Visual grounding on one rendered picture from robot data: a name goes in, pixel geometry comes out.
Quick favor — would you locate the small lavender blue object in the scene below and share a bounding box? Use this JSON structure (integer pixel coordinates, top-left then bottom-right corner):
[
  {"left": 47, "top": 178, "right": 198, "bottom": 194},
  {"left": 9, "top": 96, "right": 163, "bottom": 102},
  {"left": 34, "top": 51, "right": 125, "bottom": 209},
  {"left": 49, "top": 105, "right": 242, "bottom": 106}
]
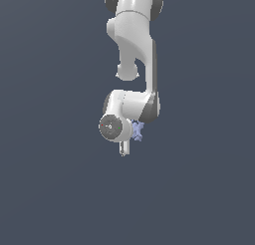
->
[{"left": 130, "top": 121, "right": 145, "bottom": 142}]

